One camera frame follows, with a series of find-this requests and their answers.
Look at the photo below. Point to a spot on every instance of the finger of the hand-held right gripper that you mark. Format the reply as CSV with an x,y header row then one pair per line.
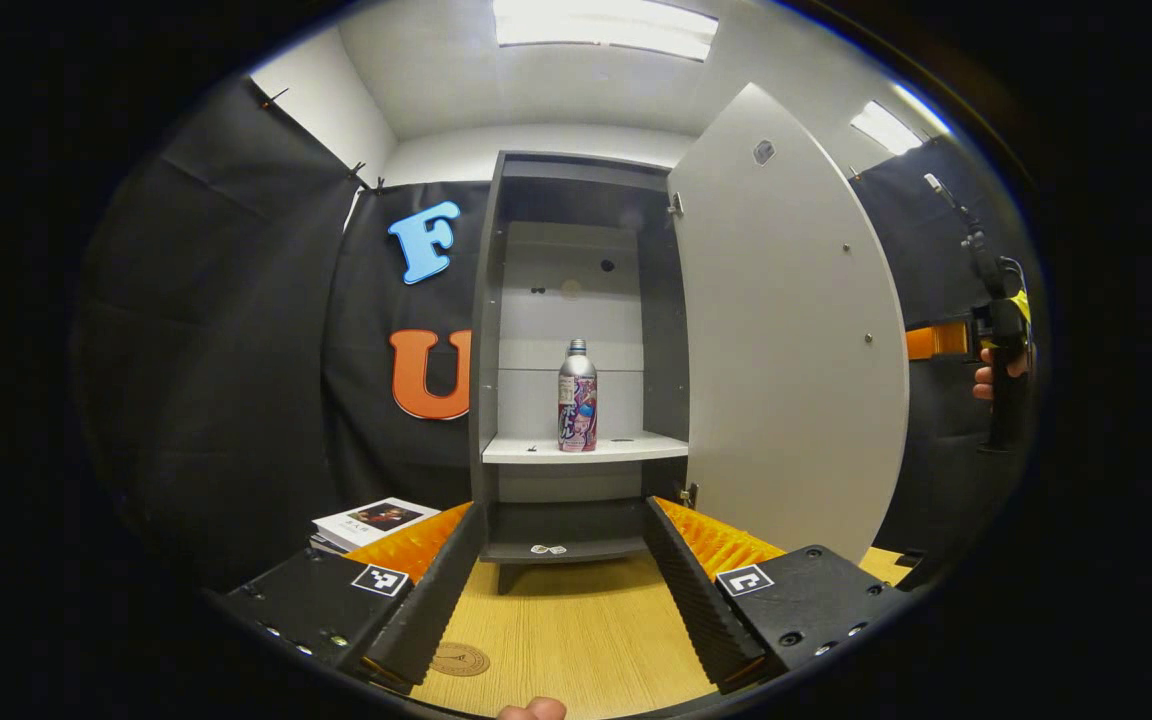
x,y
936,340

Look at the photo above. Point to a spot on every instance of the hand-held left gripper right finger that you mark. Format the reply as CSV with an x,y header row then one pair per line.
x,y
696,600

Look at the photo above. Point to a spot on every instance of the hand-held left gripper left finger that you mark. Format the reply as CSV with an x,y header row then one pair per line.
x,y
436,600

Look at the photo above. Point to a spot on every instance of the round brown coaster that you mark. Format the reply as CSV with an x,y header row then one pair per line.
x,y
464,660

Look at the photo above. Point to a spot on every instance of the beige cabinet door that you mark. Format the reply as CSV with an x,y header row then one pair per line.
x,y
786,350

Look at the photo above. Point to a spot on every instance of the silver printed bottle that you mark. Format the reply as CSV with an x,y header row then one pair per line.
x,y
577,400

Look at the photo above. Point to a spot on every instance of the dark grey cabinet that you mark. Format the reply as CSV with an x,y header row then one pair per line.
x,y
484,350

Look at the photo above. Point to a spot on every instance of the metal door hinge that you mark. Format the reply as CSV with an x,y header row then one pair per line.
x,y
689,495
677,205

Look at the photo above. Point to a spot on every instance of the white cabinet shelf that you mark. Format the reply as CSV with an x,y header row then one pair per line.
x,y
536,450

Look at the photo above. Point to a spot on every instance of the white picture book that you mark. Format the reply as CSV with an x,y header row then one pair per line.
x,y
376,520

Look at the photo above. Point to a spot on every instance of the small ceiling light panel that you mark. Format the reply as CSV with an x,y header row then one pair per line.
x,y
886,125

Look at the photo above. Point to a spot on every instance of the black backdrop cloth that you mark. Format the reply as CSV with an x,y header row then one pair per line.
x,y
216,350

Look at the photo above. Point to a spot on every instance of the large ceiling light panel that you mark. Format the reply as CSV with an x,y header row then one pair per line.
x,y
606,28

